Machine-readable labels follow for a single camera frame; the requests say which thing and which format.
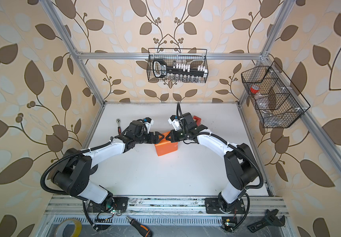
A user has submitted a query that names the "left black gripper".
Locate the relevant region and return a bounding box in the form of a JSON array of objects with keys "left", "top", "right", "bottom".
[{"left": 134, "top": 130, "right": 165, "bottom": 145}]

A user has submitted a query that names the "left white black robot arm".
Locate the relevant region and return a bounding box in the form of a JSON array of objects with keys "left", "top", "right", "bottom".
[{"left": 40, "top": 118, "right": 165, "bottom": 232}]

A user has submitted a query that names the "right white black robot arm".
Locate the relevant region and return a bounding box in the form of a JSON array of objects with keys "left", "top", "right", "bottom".
[{"left": 165, "top": 103, "right": 264, "bottom": 233}]

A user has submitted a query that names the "red tape dispenser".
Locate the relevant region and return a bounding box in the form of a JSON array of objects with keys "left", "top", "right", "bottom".
[{"left": 193, "top": 116, "right": 202, "bottom": 126}]

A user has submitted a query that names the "black socket set holder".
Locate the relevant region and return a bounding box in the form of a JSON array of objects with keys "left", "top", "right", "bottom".
[{"left": 152, "top": 59, "right": 208, "bottom": 79}]

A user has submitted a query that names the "red cap plastic bottle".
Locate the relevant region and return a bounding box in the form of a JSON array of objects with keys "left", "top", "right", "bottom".
[{"left": 250, "top": 85, "right": 272, "bottom": 116}]

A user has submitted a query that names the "orange black screwdriver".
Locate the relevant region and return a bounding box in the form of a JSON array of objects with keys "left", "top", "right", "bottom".
[{"left": 126, "top": 216, "right": 153, "bottom": 237}]

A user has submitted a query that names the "yellowish packing tape roll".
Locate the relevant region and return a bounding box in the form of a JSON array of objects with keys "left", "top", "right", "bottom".
[{"left": 54, "top": 218, "right": 83, "bottom": 237}]

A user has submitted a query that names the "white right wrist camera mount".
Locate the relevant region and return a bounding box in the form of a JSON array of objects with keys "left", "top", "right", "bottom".
[{"left": 168, "top": 116, "right": 183, "bottom": 131}]

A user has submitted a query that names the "red handled ratchet wrench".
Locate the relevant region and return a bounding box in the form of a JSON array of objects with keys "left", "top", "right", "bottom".
[{"left": 116, "top": 118, "right": 122, "bottom": 135}]

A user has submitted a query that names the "back black wire basket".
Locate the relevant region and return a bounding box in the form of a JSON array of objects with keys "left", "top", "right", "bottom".
[{"left": 146, "top": 47, "right": 209, "bottom": 84}]

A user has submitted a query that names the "black wire basket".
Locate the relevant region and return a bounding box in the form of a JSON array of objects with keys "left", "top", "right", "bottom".
[
  {"left": 241, "top": 61, "right": 310, "bottom": 128},
  {"left": 146, "top": 47, "right": 209, "bottom": 84}
]

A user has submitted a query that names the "right black wire basket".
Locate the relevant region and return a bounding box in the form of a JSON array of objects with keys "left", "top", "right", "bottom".
[{"left": 241, "top": 61, "right": 310, "bottom": 128}]

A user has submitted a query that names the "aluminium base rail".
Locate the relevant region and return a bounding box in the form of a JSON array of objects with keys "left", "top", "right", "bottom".
[{"left": 45, "top": 195, "right": 290, "bottom": 217}]

